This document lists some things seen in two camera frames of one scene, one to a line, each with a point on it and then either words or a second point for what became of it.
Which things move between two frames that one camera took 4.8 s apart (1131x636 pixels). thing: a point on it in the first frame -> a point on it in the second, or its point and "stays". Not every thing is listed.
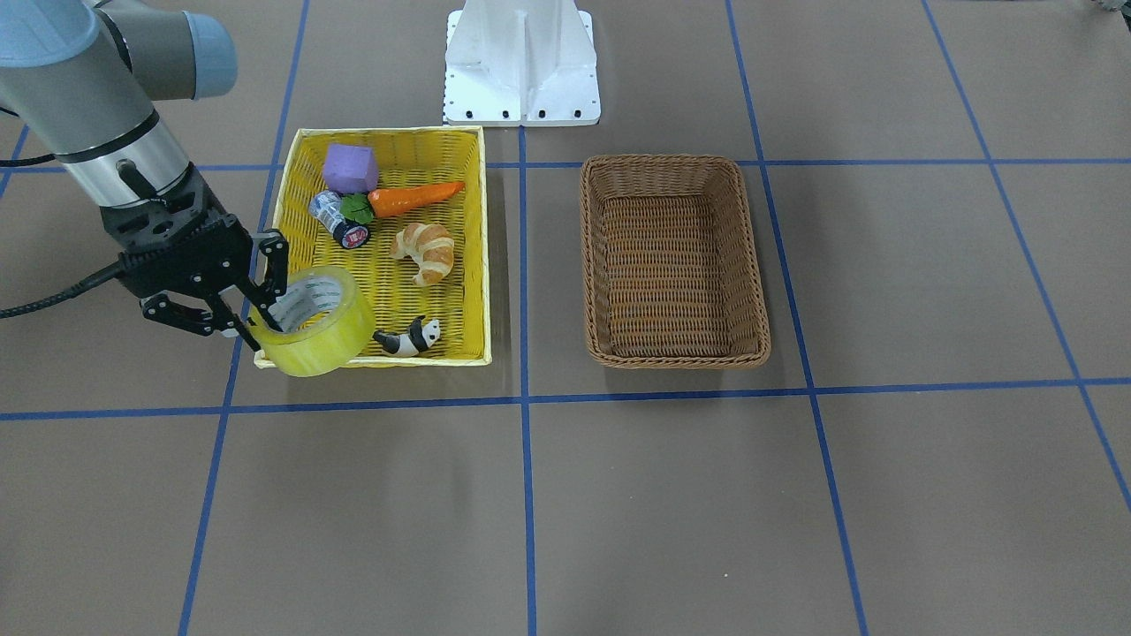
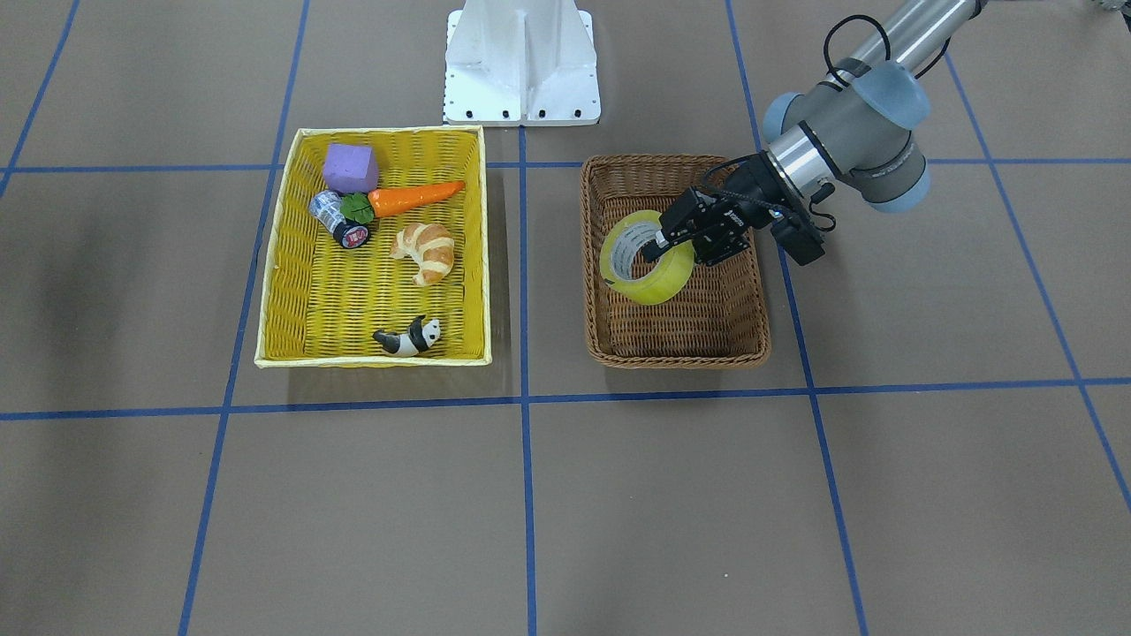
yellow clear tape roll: [327, 315] -> [668, 278]
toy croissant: [432, 246] stays
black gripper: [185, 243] -> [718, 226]
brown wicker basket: [672, 266] stays
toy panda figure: [421, 334] stays
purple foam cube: [350, 170] stays
